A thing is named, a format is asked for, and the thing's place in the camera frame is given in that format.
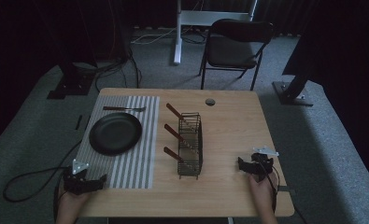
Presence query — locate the black stand base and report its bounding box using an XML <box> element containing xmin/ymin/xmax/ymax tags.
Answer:
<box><xmin>46</xmin><ymin>60</ymin><xmax>96</xmax><ymax>101</ymax></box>

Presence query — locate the bundle of floor cables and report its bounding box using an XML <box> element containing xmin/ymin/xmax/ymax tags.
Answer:
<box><xmin>73</xmin><ymin>26</ymin><xmax>211</xmax><ymax>93</ymax></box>

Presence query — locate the person's left hand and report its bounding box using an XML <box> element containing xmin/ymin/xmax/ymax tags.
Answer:
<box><xmin>56</xmin><ymin>186</ymin><xmax>92</xmax><ymax>219</ymax></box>

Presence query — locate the black stand with bolted base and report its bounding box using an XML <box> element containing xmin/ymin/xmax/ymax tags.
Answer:
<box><xmin>271</xmin><ymin>69</ymin><xmax>315</xmax><ymax>108</ymax></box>

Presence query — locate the white desk frame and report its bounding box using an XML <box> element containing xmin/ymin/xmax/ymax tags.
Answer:
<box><xmin>173</xmin><ymin>0</ymin><xmax>259</xmax><ymax>66</ymax></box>

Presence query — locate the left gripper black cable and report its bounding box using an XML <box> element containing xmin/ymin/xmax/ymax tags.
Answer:
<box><xmin>2</xmin><ymin>139</ymin><xmax>84</xmax><ymax>203</ymax></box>

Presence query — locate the black wire cutlery rack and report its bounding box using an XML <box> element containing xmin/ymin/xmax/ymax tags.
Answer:
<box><xmin>177</xmin><ymin>112</ymin><xmax>205</xmax><ymax>181</ymax></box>

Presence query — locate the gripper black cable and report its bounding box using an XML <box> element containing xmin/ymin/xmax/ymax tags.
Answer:
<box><xmin>2</xmin><ymin>139</ymin><xmax>84</xmax><ymax>203</ymax></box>
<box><xmin>256</xmin><ymin>154</ymin><xmax>280</xmax><ymax>215</ymax></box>

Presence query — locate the wooden-handled cutlery piece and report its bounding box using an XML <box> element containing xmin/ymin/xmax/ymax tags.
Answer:
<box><xmin>163</xmin><ymin>146</ymin><xmax>199</xmax><ymax>175</ymax></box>
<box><xmin>163</xmin><ymin>123</ymin><xmax>201</xmax><ymax>154</ymax></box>
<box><xmin>165</xmin><ymin>103</ymin><xmax>200</xmax><ymax>133</ymax></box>

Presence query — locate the grey striped placemat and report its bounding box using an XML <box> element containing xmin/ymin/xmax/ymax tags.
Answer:
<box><xmin>75</xmin><ymin>94</ymin><xmax>161</xmax><ymax>190</ymax></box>

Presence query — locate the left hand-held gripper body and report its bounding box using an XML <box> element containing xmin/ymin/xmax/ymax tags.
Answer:
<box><xmin>63</xmin><ymin>159</ymin><xmax>102</xmax><ymax>196</ymax></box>

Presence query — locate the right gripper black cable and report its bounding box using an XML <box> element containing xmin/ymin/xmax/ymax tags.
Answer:
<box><xmin>256</xmin><ymin>154</ymin><xmax>280</xmax><ymax>215</ymax></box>

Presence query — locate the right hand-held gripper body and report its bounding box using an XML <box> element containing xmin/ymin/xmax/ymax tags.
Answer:
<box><xmin>247</xmin><ymin>146</ymin><xmax>280</xmax><ymax>183</ymax></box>

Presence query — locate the black folding chair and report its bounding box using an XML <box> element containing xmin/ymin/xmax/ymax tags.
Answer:
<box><xmin>198</xmin><ymin>18</ymin><xmax>276</xmax><ymax>92</ymax></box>

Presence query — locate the black round plate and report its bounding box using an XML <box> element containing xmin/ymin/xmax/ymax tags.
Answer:
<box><xmin>88</xmin><ymin>112</ymin><xmax>143</xmax><ymax>157</ymax></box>

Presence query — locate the person's right hand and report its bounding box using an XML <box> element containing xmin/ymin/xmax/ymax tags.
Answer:
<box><xmin>248</xmin><ymin>172</ymin><xmax>280</xmax><ymax>217</ymax></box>

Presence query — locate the wooden-handled fork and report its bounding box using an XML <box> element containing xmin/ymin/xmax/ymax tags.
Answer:
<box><xmin>102</xmin><ymin>105</ymin><xmax>148</xmax><ymax>113</ymax></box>

